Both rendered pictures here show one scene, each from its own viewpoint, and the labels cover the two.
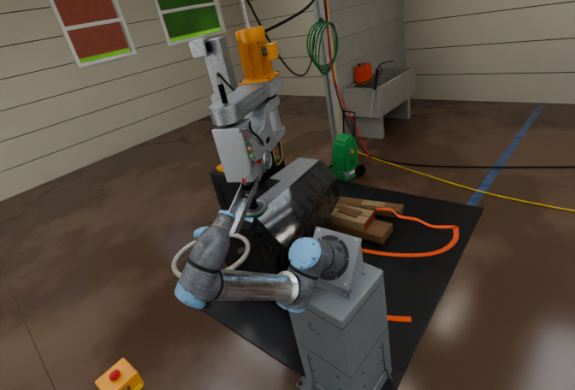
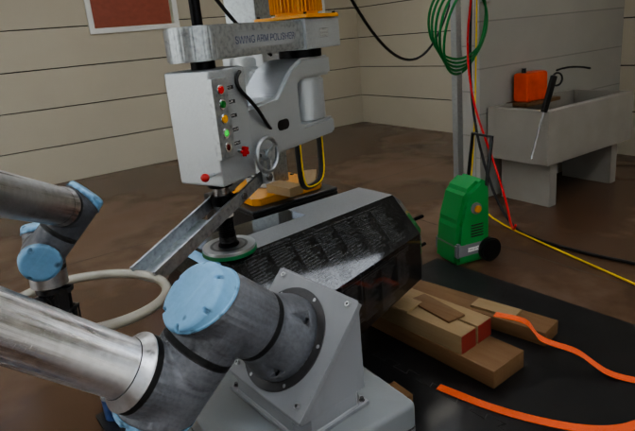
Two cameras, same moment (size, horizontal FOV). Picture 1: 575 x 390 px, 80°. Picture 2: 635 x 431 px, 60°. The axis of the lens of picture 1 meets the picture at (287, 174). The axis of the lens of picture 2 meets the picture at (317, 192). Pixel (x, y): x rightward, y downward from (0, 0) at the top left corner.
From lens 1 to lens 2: 0.79 m
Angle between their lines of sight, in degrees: 13
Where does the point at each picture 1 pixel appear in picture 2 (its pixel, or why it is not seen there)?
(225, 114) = (186, 40)
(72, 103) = (69, 83)
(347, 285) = (301, 409)
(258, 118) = (273, 82)
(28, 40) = not seen: outside the picture
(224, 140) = (182, 95)
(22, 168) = not seen: outside the picture
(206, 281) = not seen: outside the picture
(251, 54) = not seen: outside the picture
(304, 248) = (197, 284)
